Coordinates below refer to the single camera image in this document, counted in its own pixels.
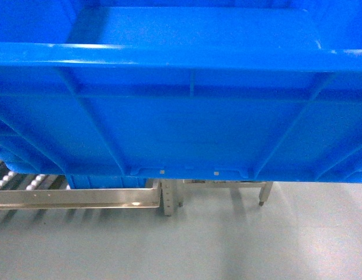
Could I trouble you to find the steel roller shelf frame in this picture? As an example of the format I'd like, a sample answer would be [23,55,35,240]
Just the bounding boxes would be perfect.
[0,154,185,224]

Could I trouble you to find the large blue plastic crate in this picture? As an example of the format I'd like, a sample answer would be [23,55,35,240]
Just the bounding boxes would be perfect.
[0,1,362,188]

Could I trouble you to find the steel table frame legs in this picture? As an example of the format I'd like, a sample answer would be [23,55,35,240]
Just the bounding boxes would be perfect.
[159,179,274,216]

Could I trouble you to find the blue crate under shelf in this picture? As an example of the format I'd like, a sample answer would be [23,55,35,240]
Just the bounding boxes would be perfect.
[66,175,147,190]

